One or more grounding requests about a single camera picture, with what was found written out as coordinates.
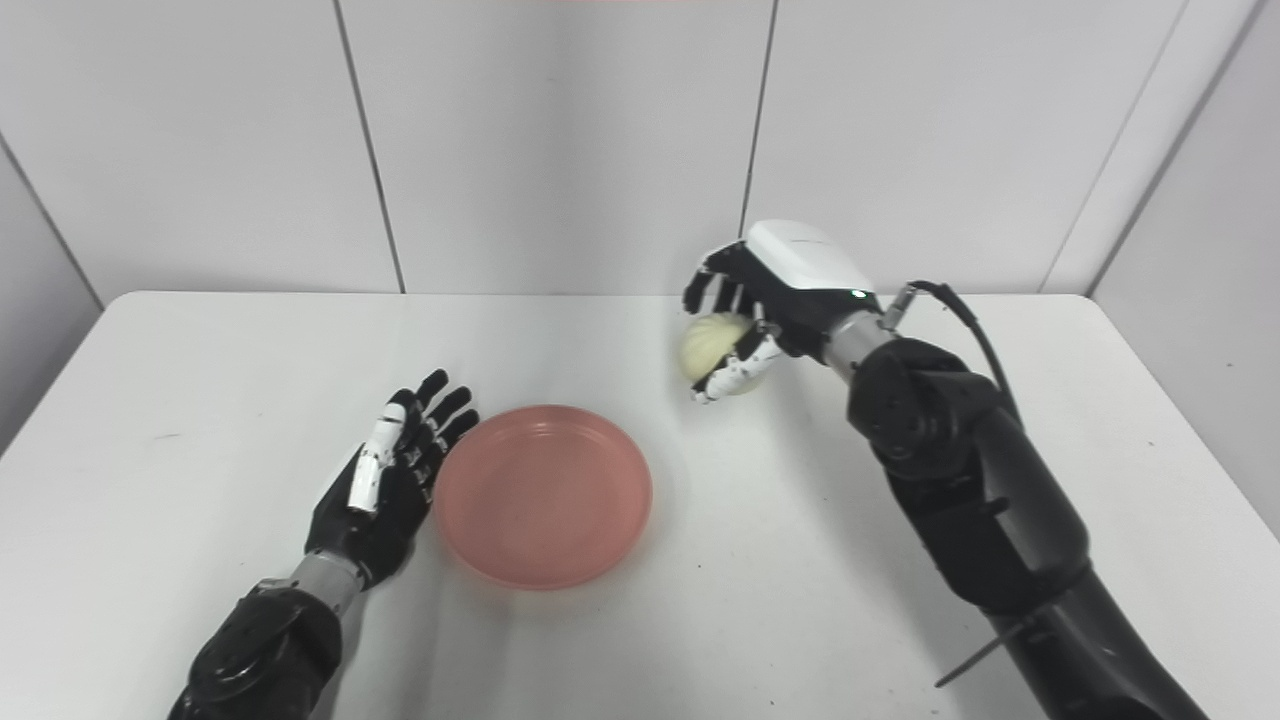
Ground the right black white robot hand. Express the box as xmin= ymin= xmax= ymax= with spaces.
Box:
xmin=682 ymin=219 xmax=885 ymax=406

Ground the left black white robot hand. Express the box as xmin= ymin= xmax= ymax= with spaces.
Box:
xmin=304 ymin=368 xmax=481 ymax=589

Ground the white steamed bun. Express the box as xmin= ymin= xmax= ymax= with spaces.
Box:
xmin=680 ymin=311 xmax=773 ymax=397

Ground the pink round plate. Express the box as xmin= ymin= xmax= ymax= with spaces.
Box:
xmin=433 ymin=404 xmax=655 ymax=591

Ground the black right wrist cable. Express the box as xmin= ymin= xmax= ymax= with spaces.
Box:
xmin=878 ymin=280 xmax=1023 ymax=421

